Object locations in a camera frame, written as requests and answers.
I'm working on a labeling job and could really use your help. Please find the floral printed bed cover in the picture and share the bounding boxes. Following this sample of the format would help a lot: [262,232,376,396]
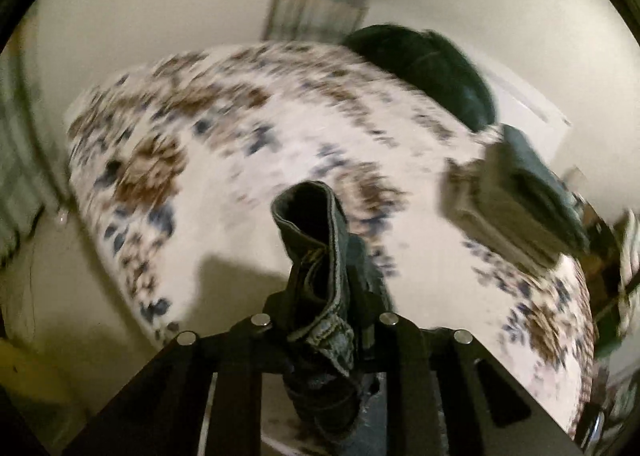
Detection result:
[64,40,596,442]

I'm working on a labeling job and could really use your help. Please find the stack of folded clothes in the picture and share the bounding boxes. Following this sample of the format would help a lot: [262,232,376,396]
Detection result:
[442,124,592,277]

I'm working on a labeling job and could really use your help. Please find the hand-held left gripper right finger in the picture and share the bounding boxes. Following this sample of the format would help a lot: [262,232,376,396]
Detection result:
[350,288,583,456]

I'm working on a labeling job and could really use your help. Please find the dark green pillow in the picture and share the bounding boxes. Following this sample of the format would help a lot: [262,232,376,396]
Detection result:
[341,24,497,133]

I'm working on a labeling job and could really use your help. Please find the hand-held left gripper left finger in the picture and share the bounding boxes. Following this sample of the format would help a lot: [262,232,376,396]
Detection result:
[64,290,301,456]

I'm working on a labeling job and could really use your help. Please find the dark denim pants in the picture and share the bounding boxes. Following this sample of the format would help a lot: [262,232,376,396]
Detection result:
[270,181,396,456]

